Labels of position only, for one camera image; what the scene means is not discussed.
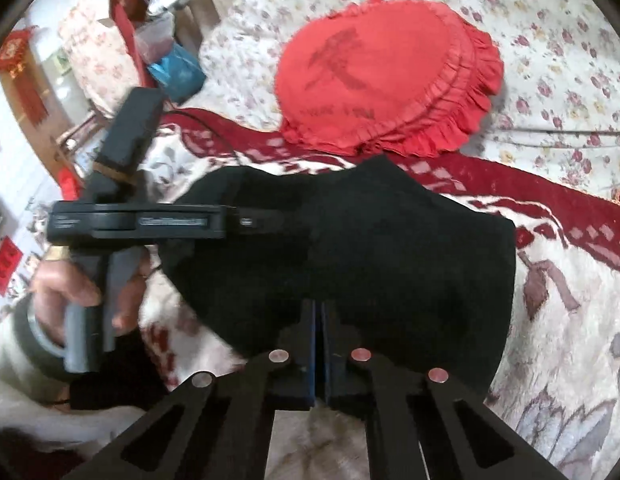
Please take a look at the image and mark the black pants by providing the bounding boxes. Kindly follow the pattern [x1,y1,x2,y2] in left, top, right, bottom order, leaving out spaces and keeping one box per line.
[158,157,516,394]

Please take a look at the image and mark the left forearm sleeve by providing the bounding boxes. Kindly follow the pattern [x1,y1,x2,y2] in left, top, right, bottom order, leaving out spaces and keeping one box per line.
[0,296,168,448]

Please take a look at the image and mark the left hand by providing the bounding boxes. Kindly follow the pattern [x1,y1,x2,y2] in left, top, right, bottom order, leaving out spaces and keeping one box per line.
[31,248,152,347]

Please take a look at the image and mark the red white floral blanket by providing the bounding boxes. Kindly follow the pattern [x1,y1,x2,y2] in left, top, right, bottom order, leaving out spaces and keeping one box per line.
[137,110,620,479]

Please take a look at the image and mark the blue plastic bag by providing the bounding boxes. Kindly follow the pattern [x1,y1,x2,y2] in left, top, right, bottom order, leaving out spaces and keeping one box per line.
[147,42,207,104]

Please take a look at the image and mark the red hanging cloth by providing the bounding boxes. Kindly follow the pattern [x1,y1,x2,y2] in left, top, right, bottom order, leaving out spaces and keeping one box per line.
[109,0,157,88]

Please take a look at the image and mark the red heart ruffled pillow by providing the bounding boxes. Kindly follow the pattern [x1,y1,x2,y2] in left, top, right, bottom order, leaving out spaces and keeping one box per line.
[274,0,504,157]

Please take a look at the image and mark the floral white quilt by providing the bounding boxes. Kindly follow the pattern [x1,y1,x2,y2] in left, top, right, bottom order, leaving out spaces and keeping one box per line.
[191,0,620,200]

